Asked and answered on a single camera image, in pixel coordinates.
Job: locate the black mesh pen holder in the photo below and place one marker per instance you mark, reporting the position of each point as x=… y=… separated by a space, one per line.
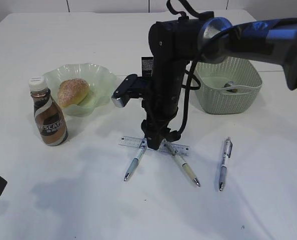
x=147 y=66

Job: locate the sugared bread roll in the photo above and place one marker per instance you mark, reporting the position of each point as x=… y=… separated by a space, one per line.
x=72 y=92

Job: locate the beige pen middle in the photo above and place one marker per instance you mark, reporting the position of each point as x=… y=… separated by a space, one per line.
x=179 y=159

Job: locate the blue grey pen left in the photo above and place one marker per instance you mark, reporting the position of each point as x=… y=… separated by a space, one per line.
x=135 y=161

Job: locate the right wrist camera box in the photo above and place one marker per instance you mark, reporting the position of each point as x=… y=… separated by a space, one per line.
x=132 y=87

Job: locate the brown paper ball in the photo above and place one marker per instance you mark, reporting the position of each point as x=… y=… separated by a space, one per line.
x=228 y=86

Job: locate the transparent plastic ruler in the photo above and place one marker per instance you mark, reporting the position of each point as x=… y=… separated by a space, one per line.
x=134 y=142

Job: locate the grey pen right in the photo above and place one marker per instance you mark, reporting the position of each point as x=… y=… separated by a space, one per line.
x=226 y=154

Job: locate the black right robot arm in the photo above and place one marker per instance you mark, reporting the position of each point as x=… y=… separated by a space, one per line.
x=178 y=43

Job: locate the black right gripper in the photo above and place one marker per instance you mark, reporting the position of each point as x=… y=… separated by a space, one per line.
x=156 y=129

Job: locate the brown Nescafe coffee bottle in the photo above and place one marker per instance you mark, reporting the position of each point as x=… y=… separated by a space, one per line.
x=48 y=116

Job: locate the green plastic basket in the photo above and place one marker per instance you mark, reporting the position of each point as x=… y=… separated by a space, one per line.
x=213 y=97

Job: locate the green wavy glass plate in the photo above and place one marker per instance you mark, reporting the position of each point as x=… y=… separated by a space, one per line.
x=101 y=83

